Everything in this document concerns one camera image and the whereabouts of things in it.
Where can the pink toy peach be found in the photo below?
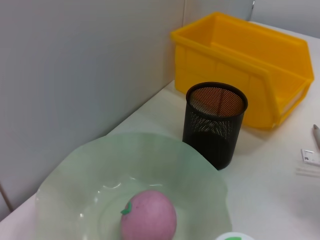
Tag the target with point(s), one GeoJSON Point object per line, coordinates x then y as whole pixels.
{"type": "Point", "coordinates": [150, 217]}

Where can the clear green-label water bottle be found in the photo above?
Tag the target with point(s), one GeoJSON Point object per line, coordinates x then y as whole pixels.
{"type": "Point", "coordinates": [233, 237]}

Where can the green wavy glass fruit plate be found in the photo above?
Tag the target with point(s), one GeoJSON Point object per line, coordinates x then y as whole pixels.
{"type": "Point", "coordinates": [162, 162]}

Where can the black mesh pen holder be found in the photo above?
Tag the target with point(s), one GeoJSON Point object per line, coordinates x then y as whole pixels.
{"type": "Point", "coordinates": [207, 140]}

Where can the transparent plastic ruler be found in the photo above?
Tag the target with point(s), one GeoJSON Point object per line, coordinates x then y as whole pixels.
{"type": "Point", "coordinates": [310, 156]}

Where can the silver pen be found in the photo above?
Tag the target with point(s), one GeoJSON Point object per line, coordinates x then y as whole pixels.
{"type": "Point", "coordinates": [317, 137]}

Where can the yellow plastic bin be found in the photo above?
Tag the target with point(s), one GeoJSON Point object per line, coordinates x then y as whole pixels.
{"type": "Point", "coordinates": [200, 62]}

